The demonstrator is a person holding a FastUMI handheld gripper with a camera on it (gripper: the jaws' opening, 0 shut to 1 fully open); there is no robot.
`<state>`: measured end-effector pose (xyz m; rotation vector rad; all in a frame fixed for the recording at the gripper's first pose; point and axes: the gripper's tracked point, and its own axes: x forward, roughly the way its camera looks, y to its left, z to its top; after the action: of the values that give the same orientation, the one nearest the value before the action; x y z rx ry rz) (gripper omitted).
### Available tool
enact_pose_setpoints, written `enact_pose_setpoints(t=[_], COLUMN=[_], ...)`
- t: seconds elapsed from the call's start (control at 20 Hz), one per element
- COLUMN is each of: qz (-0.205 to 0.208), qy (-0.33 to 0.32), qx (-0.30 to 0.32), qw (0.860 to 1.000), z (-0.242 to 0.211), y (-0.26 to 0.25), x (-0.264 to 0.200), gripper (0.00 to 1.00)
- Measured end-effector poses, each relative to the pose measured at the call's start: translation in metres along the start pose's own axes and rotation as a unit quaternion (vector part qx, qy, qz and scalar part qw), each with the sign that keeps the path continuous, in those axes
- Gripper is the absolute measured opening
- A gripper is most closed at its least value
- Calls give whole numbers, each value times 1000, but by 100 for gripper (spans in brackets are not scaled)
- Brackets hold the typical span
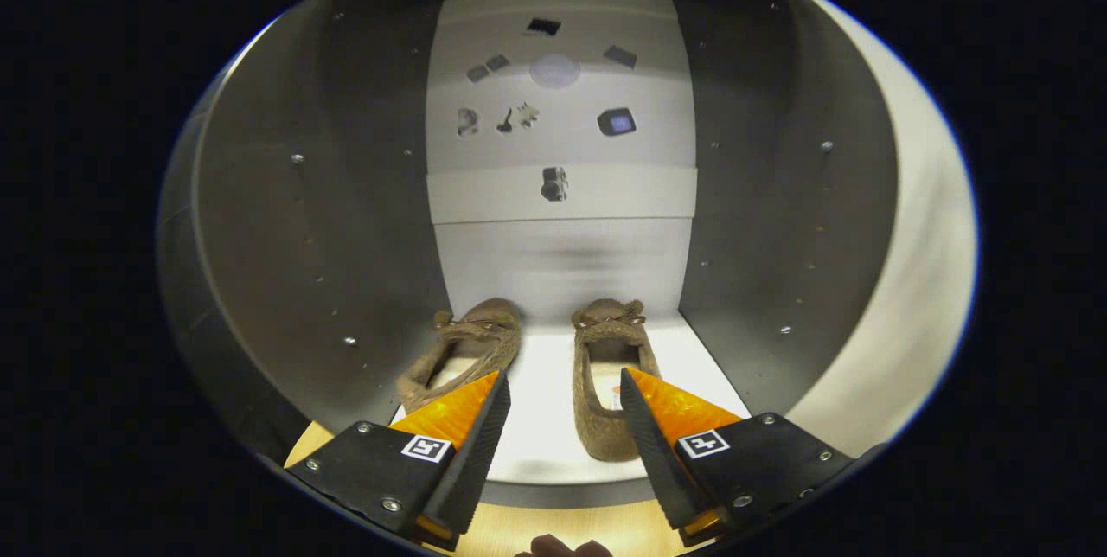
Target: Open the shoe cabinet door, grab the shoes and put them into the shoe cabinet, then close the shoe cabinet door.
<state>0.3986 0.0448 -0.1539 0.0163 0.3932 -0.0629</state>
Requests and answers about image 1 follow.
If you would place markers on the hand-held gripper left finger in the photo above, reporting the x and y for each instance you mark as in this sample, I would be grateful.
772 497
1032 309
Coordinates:
471 462

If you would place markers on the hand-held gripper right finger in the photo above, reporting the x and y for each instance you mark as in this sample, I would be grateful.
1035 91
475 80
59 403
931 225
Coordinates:
662 462

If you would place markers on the brown fuzzy shoe with bow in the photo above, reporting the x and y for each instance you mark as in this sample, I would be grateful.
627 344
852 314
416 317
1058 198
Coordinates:
610 334
471 336

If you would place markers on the grey shoe cabinet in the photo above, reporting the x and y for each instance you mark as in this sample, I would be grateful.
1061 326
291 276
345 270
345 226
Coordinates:
346 220

